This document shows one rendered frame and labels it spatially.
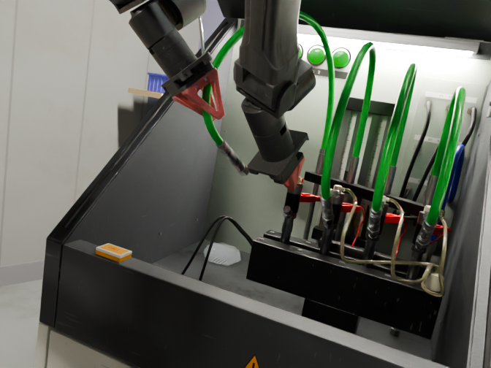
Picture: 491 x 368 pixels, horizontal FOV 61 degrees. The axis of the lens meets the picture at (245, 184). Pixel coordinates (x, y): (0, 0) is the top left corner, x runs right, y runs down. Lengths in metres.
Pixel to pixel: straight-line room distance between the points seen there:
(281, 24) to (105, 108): 2.33
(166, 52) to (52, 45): 1.95
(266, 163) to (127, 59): 2.20
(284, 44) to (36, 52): 2.15
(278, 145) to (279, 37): 0.21
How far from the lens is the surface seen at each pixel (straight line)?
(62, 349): 0.85
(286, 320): 0.61
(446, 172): 0.64
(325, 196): 0.68
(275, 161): 0.68
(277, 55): 0.52
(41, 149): 2.64
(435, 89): 1.06
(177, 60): 0.69
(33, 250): 2.81
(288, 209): 0.79
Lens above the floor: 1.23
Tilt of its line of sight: 10 degrees down
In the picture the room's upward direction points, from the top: 10 degrees clockwise
